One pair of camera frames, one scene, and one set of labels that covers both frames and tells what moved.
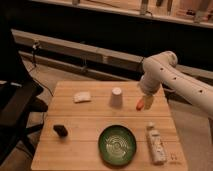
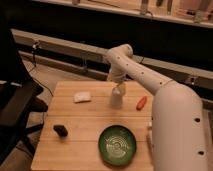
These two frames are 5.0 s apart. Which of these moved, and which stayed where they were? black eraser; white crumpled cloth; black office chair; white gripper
Moved: white gripper
Stayed: white crumpled cloth; black eraser; black office chair
